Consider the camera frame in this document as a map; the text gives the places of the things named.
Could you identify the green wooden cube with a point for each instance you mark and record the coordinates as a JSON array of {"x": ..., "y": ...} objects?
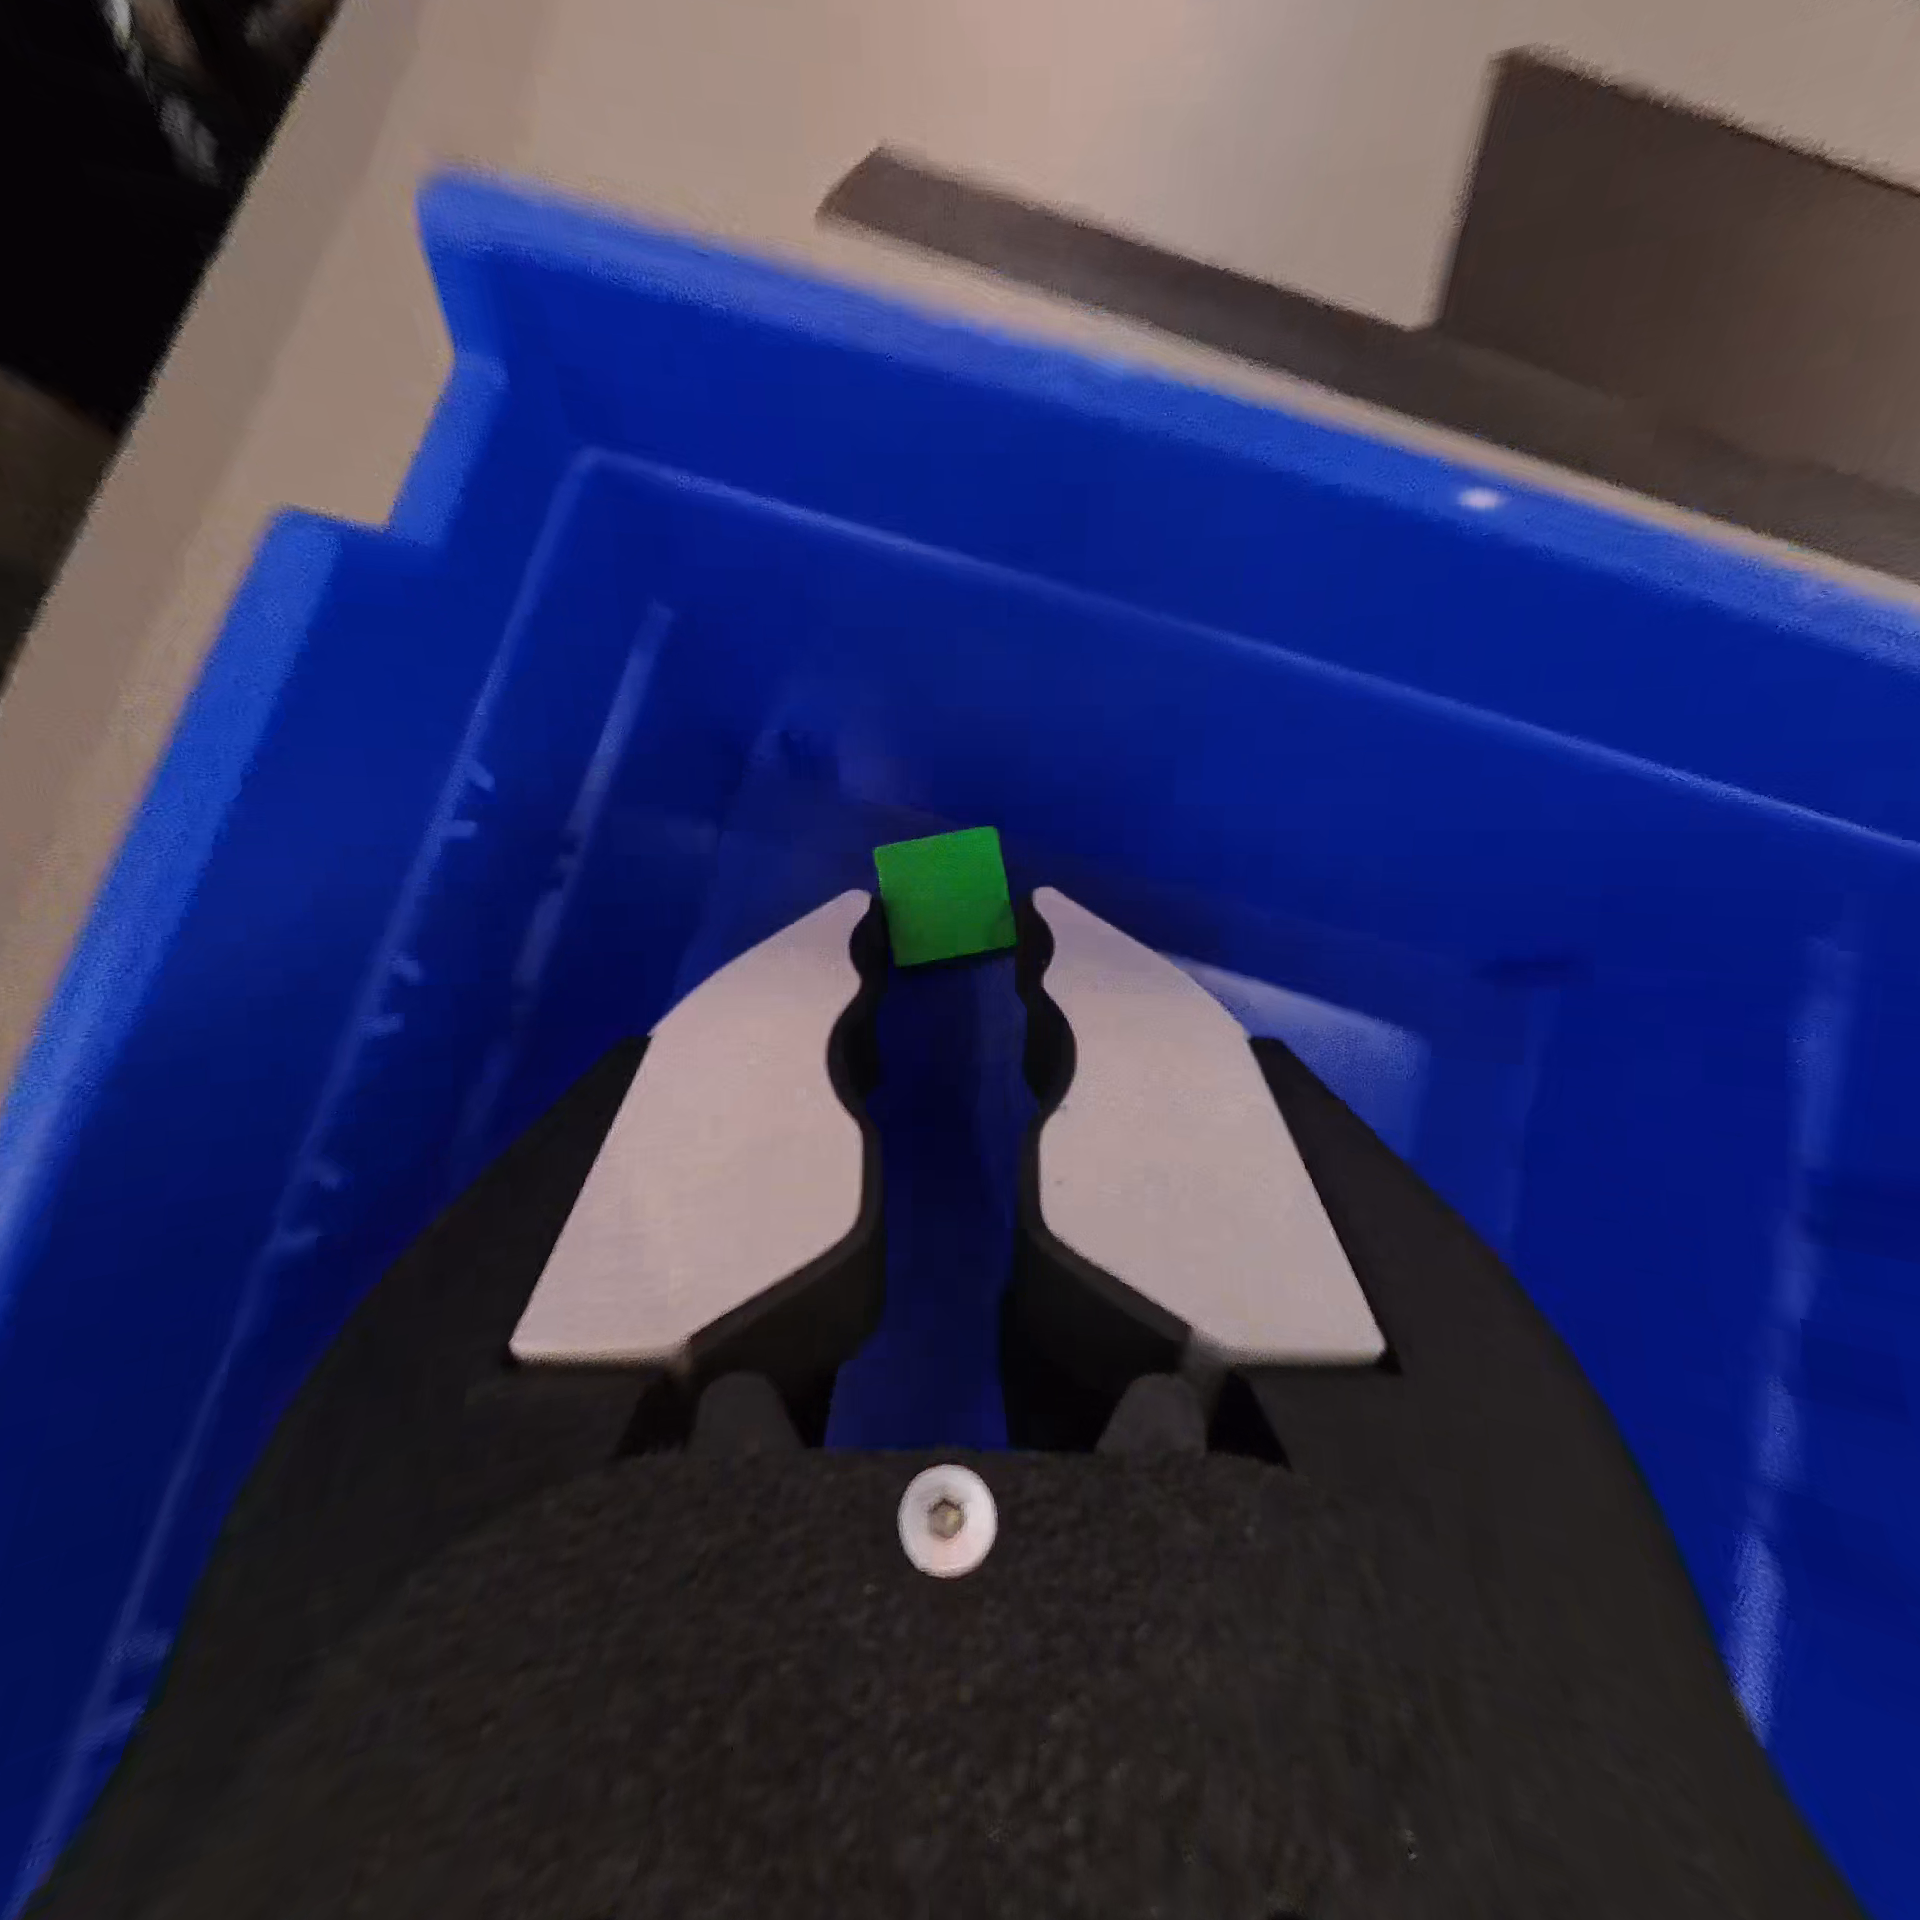
[{"x": 943, "y": 897}]

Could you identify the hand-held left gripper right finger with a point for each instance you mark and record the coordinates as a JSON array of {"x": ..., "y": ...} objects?
[{"x": 1184, "y": 1184}]

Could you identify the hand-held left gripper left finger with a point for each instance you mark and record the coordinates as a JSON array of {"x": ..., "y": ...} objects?
[{"x": 704, "y": 1184}]

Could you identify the blue plastic bin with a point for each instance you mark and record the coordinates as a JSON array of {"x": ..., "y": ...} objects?
[{"x": 1349, "y": 751}]

